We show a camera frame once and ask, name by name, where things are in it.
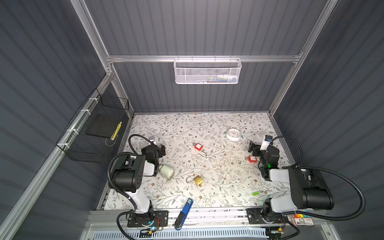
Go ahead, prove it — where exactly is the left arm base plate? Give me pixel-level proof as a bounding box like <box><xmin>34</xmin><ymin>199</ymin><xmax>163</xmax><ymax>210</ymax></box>
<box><xmin>127</xmin><ymin>211</ymin><xmax>169</xmax><ymax>228</ymax></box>

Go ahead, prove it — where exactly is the white round clock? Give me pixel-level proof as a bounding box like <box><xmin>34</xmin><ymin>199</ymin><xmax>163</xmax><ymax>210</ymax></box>
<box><xmin>226</xmin><ymin>128</ymin><xmax>242</xmax><ymax>142</ymax></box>

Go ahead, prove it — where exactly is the black wire basket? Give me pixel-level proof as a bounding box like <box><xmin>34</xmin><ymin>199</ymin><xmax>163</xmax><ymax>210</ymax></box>
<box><xmin>57</xmin><ymin>90</ymin><xmax>130</xmax><ymax>164</ymax></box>

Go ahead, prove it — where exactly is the red padlock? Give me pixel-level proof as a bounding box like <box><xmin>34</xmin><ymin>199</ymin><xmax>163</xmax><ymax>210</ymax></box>
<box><xmin>248</xmin><ymin>156</ymin><xmax>259</xmax><ymax>163</ymax></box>
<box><xmin>194</xmin><ymin>143</ymin><xmax>208</xmax><ymax>157</ymax></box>

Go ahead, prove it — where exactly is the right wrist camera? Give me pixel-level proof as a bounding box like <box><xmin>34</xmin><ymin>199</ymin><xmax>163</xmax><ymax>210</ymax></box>
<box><xmin>260</xmin><ymin>135</ymin><xmax>273</xmax><ymax>151</ymax></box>

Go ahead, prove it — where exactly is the coloured marker pack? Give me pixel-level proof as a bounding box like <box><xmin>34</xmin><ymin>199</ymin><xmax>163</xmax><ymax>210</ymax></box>
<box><xmin>287</xmin><ymin>214</ymin><xmax>315</xmax><ymax>227</ymax></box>

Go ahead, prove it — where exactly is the brass padlock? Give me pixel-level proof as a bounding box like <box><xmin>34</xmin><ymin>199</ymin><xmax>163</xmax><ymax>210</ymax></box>
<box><xmin>186</xmin><ymin>176</ymin><xmax>204</xmax><ymax>187</ymax></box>

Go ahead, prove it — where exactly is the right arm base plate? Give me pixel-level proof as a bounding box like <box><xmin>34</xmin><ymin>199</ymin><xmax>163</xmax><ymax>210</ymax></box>
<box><xmin>246</xmin><ymin>208</ymin><xmax>286</xmax><ymax>225</ymax></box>

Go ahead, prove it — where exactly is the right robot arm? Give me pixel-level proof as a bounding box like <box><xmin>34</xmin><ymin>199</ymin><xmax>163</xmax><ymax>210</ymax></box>
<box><xmin>247</xmin><ymin>135</ymin><xmax>366</xmax><ymax>224</ymax></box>

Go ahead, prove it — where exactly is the white wire mesh basket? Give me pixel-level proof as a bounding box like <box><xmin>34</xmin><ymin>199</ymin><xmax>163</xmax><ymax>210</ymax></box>
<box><xmin>173</xmin><ymin>57</ymin><xmax>242</xmax><ymax>85</ymax></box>

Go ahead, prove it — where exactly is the green marker pen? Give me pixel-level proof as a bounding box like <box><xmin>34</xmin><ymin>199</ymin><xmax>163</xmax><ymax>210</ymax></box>
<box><xmin>252</xmin><ymin>187</ymin><xmax>275</xmax><ymax>196</ymax></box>

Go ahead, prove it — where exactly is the black pad in basket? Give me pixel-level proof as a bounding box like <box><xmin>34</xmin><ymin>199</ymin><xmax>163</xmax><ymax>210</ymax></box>
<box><xmin>86</xmin><ymin>114</ymin><xmax>121</xmax><ymax>138</ymax></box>

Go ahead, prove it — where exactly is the blue black utility knife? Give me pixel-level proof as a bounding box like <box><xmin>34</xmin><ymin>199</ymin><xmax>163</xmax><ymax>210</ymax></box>
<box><xmin>174</xmin><ymin>198</ymin><xmax>194</xmax><ymax>231</ymax></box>

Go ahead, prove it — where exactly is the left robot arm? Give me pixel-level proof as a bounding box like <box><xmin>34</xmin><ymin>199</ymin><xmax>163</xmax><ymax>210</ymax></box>
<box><xmin>107</xmin><ymin>134</ymin><xmax>166</xmax><ymax>226</ymax></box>

